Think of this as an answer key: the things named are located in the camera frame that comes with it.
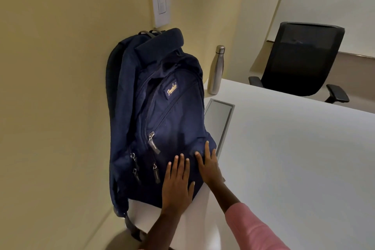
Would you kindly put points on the person's right hand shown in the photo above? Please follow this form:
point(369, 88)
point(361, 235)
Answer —
point(210, 172)

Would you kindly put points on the person's left forearm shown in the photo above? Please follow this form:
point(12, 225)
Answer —
point(161, 232)

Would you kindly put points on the person's left hand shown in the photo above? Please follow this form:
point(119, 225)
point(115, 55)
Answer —
point(176, 191)

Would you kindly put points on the person's left thumb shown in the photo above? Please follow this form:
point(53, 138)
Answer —
point(192, 190)

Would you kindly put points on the person's right forearm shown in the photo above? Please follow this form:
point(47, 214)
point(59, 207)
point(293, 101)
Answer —
point(249, 223)

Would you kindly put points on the person's left middle finger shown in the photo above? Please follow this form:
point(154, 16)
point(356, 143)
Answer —
point(181, 167)

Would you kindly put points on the navy blue backpack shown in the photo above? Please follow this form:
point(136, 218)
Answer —
point(164, 112)

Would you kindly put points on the stainless steel water bottle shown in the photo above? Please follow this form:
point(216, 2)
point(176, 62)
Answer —
point(216, 71)

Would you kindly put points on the white wall board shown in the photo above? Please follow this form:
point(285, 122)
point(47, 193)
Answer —
point(328, 0)

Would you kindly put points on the person's left little finger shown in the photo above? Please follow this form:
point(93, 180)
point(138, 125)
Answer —
point(167, 173)

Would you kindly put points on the black mesh office chair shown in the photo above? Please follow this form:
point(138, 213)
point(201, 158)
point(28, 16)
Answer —
point(298, 59)

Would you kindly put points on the person's right middle finger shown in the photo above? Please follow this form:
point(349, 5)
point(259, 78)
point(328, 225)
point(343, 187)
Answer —
point(214, 157)

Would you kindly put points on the person's right thumb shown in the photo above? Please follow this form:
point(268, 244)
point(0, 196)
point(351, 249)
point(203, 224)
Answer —
point(200, 161)

